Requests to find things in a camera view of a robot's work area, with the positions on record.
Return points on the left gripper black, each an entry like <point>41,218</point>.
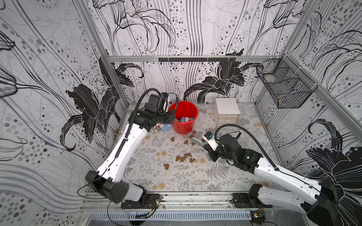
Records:
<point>168,118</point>

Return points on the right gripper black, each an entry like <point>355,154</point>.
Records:
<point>211,148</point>

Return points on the green cleaning brush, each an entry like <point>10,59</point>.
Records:
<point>197,142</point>

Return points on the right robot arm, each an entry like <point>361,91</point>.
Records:
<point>317,200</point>

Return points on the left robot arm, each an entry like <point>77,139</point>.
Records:
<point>107,179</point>

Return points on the red plastic bucket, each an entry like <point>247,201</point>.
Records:
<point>185,116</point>

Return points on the plush doll toy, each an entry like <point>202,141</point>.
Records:
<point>160,127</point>

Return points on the white mini drawer cabinet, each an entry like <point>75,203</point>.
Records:
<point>226,111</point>

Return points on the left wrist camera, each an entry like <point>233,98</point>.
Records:
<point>165,96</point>

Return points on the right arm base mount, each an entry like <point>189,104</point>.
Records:
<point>242,201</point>

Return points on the black wire wall basket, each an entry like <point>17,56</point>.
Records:
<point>284,83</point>

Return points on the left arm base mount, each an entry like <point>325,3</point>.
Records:
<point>148,201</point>

